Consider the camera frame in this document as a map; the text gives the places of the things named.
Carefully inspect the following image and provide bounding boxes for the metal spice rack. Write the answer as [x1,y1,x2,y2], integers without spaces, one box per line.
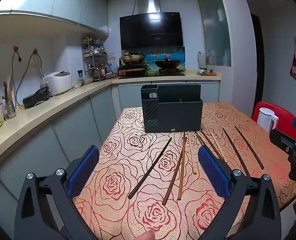
[82,37,108,82]

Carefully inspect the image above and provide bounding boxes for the bunch of wooden chopsticks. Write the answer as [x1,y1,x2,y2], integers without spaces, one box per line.
[127,126,264,206]

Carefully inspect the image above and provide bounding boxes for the grey wall cabinets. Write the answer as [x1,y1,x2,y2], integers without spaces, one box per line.
[0,0,109,37]

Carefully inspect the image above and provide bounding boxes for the dark grey utensil holder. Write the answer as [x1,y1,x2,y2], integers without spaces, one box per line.
[141,84,204,133]

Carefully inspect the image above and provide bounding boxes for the golden wok with lid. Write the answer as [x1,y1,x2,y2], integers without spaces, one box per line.
[120,51,146,64]

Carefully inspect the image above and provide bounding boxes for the frosted glass panel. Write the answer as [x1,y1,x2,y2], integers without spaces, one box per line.
[197,0,232,67]

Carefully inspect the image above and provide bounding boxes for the red plastic stool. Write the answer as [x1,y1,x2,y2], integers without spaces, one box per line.
[251,102,296,147]

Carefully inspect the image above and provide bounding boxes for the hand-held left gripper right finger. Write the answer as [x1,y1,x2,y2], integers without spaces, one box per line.
[198,146,282,240]

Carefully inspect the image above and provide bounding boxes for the metal utensil cup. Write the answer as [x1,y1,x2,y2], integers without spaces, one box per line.
[5,100,16,120]

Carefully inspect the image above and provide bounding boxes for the clear plastic jug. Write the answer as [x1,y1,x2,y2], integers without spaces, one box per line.
[105,62,118,79]

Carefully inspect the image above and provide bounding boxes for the black range hood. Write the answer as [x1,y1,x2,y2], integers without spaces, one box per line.
[120,0,184,50]

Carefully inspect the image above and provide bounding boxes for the blue backsplash picture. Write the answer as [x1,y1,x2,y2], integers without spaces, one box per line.
[144,46,186,72]

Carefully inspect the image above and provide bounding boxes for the black induction cooker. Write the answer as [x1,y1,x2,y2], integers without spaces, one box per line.
[118,64,146,77]

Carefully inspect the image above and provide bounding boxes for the white rice cooker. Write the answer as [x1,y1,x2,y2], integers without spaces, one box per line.
[43,71,73,95]

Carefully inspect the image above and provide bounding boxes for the red patterned hanging bag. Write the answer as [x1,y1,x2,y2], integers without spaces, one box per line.
[289,52,296,80]

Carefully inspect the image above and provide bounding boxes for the bunch of kitchen utensils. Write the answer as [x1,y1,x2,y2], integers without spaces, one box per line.
[2,74,15,103]

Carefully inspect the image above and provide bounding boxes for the white electric kettle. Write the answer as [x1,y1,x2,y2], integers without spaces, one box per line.
[256,107,279,132]

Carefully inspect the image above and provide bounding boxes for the black electric griddle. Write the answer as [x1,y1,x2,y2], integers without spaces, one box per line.
[22,86,50,109]

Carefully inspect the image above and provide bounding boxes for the white power cable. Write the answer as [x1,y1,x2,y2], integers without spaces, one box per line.
[39,66,56,98]

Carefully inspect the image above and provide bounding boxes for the grey base cabinets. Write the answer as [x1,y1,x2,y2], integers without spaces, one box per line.
[0,81,221,218]

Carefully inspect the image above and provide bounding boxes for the beige kitchen countertop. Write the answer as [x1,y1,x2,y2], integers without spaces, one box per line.
[0,71,221,160]

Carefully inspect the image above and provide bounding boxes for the black gas stove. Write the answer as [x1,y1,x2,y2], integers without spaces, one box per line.
[118,71,186,80]

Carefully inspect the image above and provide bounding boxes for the person's left hand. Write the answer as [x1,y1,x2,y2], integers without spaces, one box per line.
[135,231,156,240]

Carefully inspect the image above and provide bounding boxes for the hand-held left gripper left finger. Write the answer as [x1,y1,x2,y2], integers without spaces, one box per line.
[14,145,100,240]

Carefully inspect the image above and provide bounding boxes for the black wok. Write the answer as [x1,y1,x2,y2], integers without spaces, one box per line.
[154,54,182,70]

